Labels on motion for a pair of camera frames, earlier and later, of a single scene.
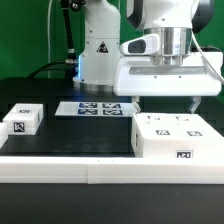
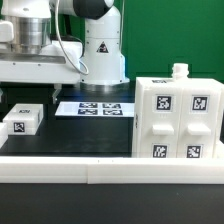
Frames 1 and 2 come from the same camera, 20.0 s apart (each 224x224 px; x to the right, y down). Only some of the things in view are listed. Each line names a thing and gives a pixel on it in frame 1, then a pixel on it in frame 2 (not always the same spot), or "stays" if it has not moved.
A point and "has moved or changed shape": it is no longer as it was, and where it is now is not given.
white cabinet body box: (174, 135) has moved or changed shape
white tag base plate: (96, 108) stays
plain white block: (107, 170) stays
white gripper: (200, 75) → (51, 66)
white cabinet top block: (24, 119) stays
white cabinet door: (192, 126) has moved or changed shape
